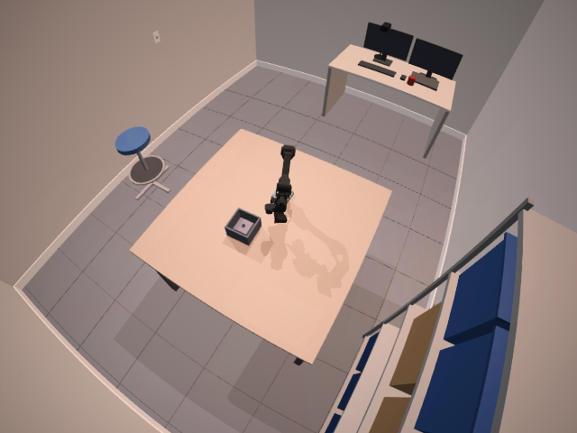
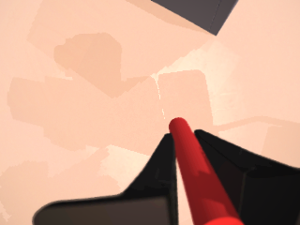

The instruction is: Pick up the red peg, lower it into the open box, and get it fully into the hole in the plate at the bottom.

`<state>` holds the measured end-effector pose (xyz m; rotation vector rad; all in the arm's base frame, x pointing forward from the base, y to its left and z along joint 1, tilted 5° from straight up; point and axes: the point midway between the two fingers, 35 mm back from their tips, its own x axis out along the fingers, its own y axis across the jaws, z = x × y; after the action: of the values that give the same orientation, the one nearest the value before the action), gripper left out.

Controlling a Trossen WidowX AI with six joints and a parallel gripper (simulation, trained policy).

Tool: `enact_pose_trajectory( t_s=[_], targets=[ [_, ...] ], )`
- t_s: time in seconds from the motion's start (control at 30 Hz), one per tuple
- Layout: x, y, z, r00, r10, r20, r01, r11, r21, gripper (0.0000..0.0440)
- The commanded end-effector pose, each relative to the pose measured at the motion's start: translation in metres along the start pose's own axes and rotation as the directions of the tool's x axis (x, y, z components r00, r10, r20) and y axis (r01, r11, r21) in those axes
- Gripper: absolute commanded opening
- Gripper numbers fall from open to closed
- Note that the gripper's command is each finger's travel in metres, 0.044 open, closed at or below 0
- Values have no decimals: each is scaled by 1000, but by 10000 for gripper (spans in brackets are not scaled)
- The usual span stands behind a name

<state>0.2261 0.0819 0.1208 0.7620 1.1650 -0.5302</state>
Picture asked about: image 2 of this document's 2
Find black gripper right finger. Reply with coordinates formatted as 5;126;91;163
194;129;300;225

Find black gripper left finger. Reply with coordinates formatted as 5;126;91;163
32;133;180;225

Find red peg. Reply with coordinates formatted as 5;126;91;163
169;117;243;225

